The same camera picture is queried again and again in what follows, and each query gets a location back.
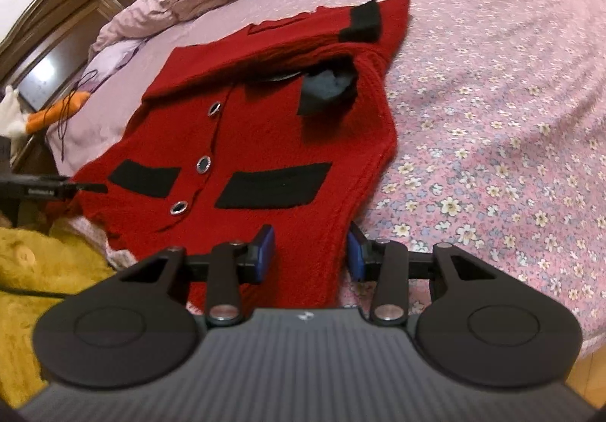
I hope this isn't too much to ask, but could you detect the red knit cardigan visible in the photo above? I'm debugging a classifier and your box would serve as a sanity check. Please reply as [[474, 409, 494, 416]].
[[67, 0, 410, 308]]

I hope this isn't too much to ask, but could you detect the orange and white plush toy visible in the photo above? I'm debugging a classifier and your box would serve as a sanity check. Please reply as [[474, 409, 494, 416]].
[[1, 85, 91, 140]]

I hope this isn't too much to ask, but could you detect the yellow fuzzy garment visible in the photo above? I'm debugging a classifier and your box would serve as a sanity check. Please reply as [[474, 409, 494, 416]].
[[1, 220, 114, 408]]

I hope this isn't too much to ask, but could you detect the wooden headboard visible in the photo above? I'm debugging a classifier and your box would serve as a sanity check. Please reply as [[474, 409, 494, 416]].
[[1, 0, 135, 111]]

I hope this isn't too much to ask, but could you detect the lilac small cloth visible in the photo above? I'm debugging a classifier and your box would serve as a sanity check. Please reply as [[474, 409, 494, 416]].
[[78, 40, 146, 93]]

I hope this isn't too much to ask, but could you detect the pink floral bed sheet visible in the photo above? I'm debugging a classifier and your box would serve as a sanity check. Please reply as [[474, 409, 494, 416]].
[[46, 0, 605, 353]]

